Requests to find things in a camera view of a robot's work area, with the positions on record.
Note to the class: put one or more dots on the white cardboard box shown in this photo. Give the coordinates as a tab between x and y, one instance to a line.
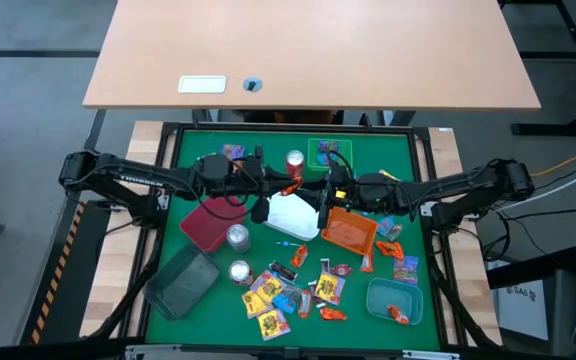
523	310

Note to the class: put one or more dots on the orange white candy stick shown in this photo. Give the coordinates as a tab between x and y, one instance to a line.
367	261

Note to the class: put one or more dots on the light wooden desk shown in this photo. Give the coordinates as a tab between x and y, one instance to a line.
318	50

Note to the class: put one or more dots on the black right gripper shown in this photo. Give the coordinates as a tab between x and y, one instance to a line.
324	215

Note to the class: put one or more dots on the black desk frame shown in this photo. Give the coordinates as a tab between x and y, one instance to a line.
543	129

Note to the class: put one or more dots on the yellow sour candy packet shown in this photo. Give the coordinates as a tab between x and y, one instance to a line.
329	287
268	286
273	324
254	303

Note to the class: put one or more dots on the purple rainbow candy packet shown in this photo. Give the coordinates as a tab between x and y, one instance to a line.
406	270

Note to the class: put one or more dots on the green plastic basket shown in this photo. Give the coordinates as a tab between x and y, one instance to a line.
312	160

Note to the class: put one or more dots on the black desk legs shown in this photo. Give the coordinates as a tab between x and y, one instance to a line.
203	116

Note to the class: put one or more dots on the white plastic bin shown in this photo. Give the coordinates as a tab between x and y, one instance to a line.
293	220

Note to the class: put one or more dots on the blue pink candy packet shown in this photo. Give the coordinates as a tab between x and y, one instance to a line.
324	159

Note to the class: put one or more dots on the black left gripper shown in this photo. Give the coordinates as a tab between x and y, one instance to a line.
260	210

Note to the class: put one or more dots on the orange plastic basket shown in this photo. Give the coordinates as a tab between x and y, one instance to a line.
350	232

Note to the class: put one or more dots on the teal plastic bin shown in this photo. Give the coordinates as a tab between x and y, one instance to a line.
388	295

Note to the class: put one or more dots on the blue lollipop white stick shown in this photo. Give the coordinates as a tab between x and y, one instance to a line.
284	244

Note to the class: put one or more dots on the orange silver candy wrapper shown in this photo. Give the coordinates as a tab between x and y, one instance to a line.
305	304

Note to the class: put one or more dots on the silver corner bracket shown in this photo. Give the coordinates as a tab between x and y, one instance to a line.
163	201
429	208

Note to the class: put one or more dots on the clear candy packet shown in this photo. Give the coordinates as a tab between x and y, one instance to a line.
294	292
394	232

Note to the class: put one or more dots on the maroon plastic bin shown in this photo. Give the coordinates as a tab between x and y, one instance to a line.
208	225

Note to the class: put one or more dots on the red soda can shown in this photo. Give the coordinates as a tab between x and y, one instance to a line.
295	162

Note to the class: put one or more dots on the silver drink can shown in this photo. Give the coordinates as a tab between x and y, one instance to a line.
241	273
238	238

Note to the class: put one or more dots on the orange peanut butter cup packet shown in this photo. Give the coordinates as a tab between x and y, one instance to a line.
398	314
291	187
333	314
390	248
299	256

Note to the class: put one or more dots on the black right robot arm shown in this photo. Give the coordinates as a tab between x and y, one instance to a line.
443	190

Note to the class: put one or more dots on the green felt mat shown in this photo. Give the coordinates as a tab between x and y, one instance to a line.
203	140

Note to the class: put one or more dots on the small dark chocolate bar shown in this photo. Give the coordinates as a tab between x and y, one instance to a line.
324	265
313	287

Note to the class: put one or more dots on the black yellow striped panel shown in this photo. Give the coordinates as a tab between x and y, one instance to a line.
63	280

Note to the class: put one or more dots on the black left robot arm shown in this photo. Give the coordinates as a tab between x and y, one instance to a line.
133	175

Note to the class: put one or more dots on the pink round candy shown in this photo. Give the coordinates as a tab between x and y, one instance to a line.
341	270

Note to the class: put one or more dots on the dark transparent plastic bin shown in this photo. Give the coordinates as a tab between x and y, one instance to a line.
183	285

